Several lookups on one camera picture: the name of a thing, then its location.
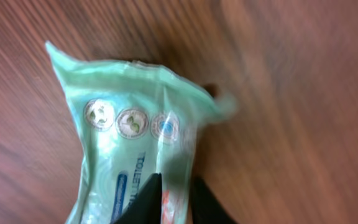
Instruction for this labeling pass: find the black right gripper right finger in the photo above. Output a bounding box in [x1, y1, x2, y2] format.
[190, 176, 236, 224]

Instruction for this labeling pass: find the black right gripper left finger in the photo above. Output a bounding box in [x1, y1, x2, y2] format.
[113, 173, 162, 224]

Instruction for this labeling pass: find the teal tissue packet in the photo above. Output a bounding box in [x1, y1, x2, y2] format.
[45, 42, 236, 223]

